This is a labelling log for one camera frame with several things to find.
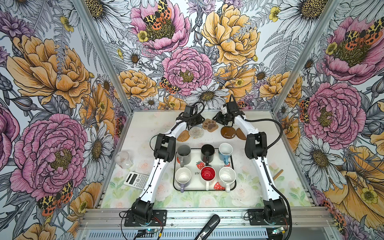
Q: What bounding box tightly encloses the multicolour woven round coaster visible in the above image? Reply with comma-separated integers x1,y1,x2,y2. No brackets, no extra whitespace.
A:
189,126,204,139

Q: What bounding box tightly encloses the scratched brown round wooden coaster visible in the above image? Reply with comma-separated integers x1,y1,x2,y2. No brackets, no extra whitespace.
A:
221,126,236,139

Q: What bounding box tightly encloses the cork paw print coaster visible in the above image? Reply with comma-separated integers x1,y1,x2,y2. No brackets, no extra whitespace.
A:
202,119,219,133

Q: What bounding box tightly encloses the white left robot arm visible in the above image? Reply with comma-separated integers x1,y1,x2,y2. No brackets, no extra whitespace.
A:
131,114,205,225

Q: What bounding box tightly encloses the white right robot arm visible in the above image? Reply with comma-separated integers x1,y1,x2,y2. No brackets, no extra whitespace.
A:
214,101,292,224

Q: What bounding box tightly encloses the light blue mug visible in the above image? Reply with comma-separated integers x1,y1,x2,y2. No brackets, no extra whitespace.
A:
219,143,233,166

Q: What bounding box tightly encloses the grey metal mug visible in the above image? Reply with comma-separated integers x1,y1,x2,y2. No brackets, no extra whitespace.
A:
177,145,191,168

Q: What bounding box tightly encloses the black mug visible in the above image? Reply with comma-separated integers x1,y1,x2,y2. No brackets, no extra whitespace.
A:
201,144,215,166

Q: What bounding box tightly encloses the white strawberry print tray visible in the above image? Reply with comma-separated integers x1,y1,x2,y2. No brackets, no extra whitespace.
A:
173,148,234,192

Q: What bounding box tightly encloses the wooden stick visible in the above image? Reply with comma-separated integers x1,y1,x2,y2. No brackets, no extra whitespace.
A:
273,169,284,181

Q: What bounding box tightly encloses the white scientific calculator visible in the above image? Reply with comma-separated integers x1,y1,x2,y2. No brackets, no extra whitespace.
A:
123,171,149,190

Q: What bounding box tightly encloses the black handheld device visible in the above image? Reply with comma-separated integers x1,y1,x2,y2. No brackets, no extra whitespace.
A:
195,214,221,240

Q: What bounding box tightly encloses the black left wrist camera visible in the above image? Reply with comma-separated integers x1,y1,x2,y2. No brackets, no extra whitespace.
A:
182,105,196,119

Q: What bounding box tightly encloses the white mug purple handle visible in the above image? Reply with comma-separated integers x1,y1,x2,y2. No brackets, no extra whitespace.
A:
175,167,192,193

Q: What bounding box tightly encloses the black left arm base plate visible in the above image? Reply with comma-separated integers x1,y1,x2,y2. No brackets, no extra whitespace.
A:
123,210,168,227

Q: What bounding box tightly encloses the aluminium front rail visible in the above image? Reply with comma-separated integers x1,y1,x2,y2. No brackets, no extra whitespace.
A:
79,207,335,230

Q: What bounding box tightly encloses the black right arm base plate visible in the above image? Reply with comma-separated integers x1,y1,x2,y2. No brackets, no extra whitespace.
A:
244,209,288,226

